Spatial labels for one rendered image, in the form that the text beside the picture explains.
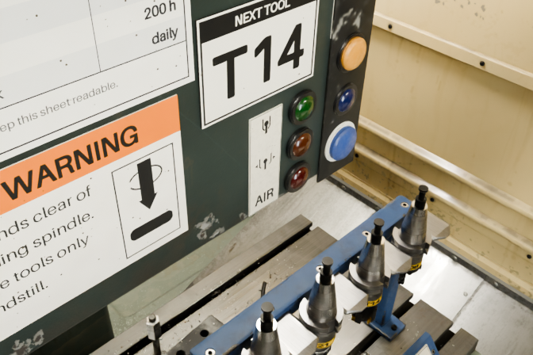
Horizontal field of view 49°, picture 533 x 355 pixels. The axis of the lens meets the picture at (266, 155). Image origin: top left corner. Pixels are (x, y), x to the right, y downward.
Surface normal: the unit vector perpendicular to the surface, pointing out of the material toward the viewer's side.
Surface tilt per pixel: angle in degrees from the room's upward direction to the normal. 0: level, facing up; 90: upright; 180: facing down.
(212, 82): 90
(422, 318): 0
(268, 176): 90
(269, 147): 90
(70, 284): 90
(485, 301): 24
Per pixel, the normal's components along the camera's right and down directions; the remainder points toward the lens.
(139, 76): 0.69, 0.45
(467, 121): -0.72, 0.40
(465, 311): -0.28, -0.56
